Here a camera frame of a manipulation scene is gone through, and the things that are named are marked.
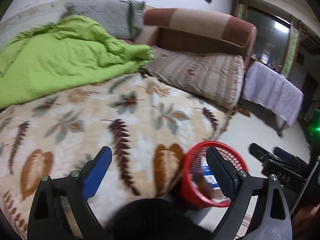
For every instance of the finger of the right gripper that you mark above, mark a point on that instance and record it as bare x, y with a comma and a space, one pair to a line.
283, 155
260, 153

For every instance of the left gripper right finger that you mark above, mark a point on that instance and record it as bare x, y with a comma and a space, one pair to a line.
271, 218

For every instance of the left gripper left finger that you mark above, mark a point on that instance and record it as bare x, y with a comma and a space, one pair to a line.
47, 219

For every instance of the blue white box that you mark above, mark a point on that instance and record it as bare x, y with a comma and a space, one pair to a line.
209, 177

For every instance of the person's right hand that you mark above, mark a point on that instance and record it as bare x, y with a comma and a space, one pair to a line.
305, 224

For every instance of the red plastic basket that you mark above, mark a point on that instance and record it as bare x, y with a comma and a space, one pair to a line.
199, 187

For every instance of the lavender cloth covered table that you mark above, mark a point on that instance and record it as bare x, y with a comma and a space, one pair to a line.
269, 89

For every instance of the brown striped pillow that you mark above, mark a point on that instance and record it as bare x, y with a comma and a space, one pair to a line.
215, 76

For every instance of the leaf pattern bed blanket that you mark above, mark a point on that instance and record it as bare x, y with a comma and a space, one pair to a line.
148, 125

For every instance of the brown beige headboard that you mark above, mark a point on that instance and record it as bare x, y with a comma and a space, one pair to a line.
197, 31

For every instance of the green quilt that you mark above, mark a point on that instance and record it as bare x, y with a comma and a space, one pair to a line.
74, 52

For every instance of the grey quilted pillow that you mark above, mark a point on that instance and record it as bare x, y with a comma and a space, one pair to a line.
122, 19

